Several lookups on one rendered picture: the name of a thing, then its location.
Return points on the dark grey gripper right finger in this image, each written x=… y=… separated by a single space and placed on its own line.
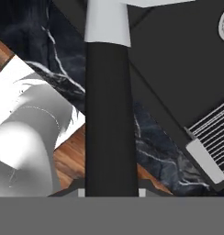
x=142 y=192

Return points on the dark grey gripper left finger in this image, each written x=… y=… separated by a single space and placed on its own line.
x=81 y=192

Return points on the dark grey stove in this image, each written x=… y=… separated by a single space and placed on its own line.
x=172 y=61

